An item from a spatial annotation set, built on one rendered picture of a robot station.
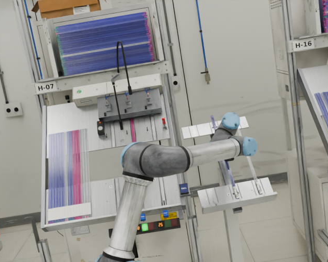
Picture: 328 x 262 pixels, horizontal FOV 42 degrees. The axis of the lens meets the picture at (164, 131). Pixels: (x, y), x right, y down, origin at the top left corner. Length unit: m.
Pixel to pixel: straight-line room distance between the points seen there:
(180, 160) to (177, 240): 1.09
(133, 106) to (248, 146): 0.83
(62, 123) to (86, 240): 0.67
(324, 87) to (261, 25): 1.61
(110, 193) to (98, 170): 1.95
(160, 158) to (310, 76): 1.32
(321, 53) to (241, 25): 1.36
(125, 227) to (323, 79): 1.47
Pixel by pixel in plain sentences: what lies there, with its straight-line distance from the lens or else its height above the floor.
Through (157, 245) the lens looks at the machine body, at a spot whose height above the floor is 0.38.
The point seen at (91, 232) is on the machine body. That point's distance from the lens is 2.49.
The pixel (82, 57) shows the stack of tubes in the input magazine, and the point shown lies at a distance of 2.40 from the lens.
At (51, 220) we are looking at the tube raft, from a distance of 2.17.
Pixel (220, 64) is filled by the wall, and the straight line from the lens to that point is 3.93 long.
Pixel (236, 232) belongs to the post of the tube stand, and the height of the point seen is 0.48.
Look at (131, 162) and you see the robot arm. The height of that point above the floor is 1.09.
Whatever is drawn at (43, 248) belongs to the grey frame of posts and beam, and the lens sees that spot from 2.23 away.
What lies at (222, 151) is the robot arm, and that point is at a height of 1.06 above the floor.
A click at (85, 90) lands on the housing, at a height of 1.30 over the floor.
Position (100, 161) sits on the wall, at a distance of 4.06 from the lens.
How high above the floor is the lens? 1.49
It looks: 12 degrees down
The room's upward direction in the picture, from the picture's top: 10 degrees counter-clockwise
